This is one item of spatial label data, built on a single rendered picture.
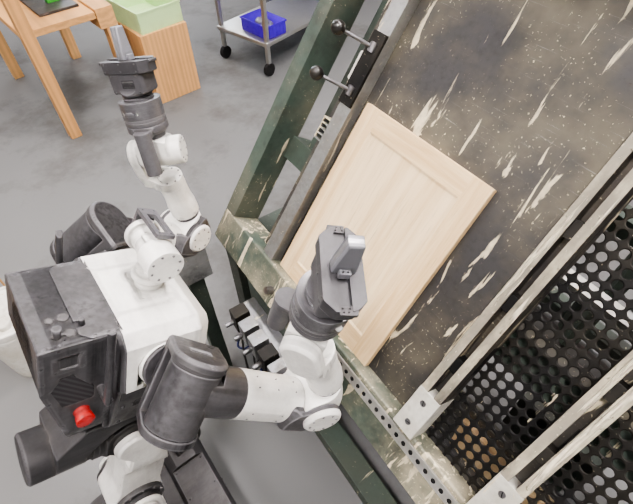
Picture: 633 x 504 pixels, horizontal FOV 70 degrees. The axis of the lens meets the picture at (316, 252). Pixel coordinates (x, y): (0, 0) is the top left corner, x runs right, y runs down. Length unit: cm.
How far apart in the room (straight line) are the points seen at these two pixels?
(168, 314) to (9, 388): 186
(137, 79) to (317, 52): 62
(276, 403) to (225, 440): 131
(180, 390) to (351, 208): 72
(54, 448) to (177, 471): 90
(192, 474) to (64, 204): 208
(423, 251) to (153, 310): 64
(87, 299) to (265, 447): 141
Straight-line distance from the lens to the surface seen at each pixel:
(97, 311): 85
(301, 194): 137
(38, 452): 115
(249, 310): 155
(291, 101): 148
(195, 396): 76
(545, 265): 100
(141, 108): 104
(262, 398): 84
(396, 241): 118
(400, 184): 118
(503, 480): 109
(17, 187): 373
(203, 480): 194
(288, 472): 209
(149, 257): 81
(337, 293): 54
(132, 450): 119
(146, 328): 83
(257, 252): 150
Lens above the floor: 202
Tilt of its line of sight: 49 degrees down
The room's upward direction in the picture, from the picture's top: 1 degrees counter-clockwise
